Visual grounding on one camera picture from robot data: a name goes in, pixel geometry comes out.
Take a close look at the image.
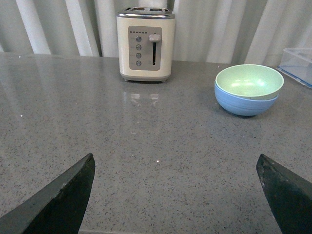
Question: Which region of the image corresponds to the white curtain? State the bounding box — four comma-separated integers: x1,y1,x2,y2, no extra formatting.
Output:
0,0,312,66

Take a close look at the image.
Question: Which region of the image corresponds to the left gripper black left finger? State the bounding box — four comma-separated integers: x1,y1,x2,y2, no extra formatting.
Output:
0,153,95,234

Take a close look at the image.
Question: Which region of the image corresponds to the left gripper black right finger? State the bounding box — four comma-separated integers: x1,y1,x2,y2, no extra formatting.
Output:
256,154,312,234

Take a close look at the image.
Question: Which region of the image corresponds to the light blue bowl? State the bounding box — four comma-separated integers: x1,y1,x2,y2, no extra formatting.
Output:
214,82,278,117

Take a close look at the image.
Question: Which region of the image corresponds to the light green bowl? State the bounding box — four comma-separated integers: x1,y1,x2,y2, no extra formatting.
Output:
215,64,284,100

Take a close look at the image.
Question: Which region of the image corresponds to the clear plastic food container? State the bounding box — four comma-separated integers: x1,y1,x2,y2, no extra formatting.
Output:
277,48,312,89

